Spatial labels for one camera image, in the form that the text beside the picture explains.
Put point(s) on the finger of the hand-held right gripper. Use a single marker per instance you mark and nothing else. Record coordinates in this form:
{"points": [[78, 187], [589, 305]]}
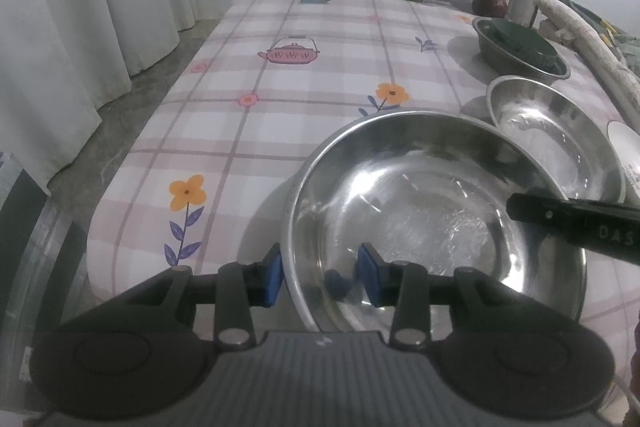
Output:
{"points": [[530, 209]]}

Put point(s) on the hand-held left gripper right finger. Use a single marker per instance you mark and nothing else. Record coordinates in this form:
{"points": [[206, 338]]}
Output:
{"points": [[367, 277]]}

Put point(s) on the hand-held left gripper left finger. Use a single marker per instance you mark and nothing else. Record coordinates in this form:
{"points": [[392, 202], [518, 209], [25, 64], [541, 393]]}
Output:
{"points": [[274, 274]]}

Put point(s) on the stainless steel bowl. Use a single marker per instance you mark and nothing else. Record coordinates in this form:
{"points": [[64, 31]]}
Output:
{"points": [[492, 52], [540, 132]]}

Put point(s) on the large stainless steel plate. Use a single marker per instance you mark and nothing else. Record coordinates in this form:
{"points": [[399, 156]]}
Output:
{"points": [[425, 217]]}

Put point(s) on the white ceramic plate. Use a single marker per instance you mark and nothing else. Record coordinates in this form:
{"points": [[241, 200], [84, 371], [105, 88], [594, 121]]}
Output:
{"points": [[627, 147]]}

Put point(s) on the green ceramic bowl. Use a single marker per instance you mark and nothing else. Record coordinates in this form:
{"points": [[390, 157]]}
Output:
{"points": [[525, 42]]}

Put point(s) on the checked teapot print tablecloth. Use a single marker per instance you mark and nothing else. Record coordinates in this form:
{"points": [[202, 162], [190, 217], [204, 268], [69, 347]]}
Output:
{"points": [[250, 132]]}

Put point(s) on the green patterned cushion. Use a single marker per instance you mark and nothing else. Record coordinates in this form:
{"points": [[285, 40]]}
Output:
{"points": [[631, 52]]}

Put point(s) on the white rolled blanket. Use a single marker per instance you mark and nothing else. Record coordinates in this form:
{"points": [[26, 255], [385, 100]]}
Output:
{"points": [[590, 37]]}

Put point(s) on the dark printed blanket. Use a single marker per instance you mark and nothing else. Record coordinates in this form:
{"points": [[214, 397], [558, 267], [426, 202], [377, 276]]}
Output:
{"points": [[585, 9]]}

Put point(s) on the red onion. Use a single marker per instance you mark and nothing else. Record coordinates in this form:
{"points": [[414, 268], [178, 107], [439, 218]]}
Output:
{"points": [[490, 4]]}

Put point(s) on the white curtain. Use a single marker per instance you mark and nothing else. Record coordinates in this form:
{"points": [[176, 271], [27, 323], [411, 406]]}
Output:
{"points": [[100, 7]]}

